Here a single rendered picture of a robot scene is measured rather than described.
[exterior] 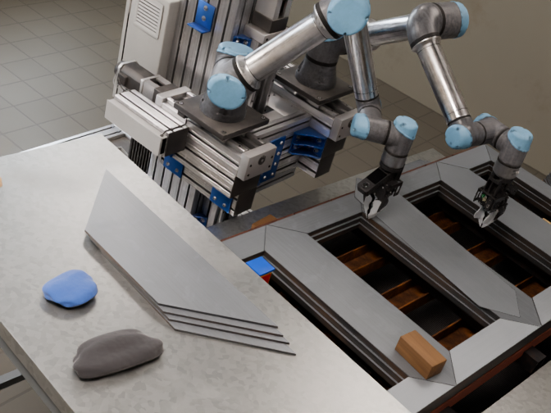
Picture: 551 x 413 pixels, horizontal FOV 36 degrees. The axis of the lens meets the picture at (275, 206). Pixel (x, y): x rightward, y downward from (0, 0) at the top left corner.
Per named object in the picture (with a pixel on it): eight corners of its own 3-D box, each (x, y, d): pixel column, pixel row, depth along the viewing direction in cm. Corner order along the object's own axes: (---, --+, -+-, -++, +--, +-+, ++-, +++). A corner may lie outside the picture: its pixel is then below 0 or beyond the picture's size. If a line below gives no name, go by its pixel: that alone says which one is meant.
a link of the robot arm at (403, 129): (392, 111, 255) (419, 118, 256) (381, 141, 261) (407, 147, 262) (393, 123, 248) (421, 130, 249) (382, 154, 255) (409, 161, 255)
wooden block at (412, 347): (440, 373, 219) (447, 359, 216) (425, 380, 215) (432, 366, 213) (409, 342, 226) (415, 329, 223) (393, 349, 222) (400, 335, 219)
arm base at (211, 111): (189, 104, 267) (195, 77, 262) (221, 94, 278) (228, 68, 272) (223, 127, 261) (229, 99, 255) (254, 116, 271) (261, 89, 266)
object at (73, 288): (74, 270, 190) (75, 260, 188) (107, 292, 187) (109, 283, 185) (34, 295, 181) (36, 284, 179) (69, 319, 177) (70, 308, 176)
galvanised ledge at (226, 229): (466, 178, 354) (469, 172, 352) (240, 270, 268) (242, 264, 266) (430, 153, 364) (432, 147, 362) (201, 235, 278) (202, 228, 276)
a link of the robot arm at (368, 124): (348, 124, 262) (382, 132, 263) (348, 141, 253) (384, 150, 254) (356, 102, 258) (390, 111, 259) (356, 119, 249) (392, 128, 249)
